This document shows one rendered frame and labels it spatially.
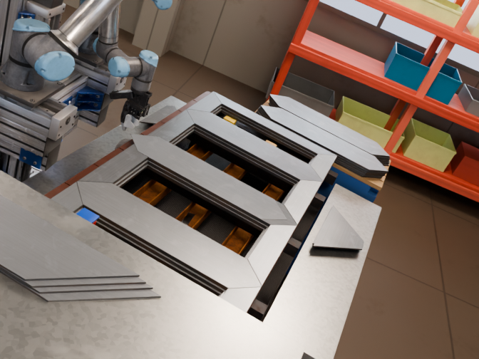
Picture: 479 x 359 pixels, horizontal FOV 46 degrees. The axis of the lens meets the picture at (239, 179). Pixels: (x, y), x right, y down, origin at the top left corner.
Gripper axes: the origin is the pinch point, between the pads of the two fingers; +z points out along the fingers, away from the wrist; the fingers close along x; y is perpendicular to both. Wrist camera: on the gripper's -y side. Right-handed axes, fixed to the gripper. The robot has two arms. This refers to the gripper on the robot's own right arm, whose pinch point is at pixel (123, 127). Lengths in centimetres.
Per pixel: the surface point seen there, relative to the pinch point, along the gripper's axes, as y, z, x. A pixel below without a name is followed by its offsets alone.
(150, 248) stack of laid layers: 45, 2, -55
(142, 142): 11.0, 0.8, -2.4
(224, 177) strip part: 47.4, 0.9, 4.8
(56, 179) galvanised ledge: -8.2, 18.4, -28.6
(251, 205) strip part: 64, 1, -4
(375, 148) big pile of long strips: 99, 1, 111
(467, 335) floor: 206, 86, 119
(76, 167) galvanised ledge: -8.1, 18.4, -15.6
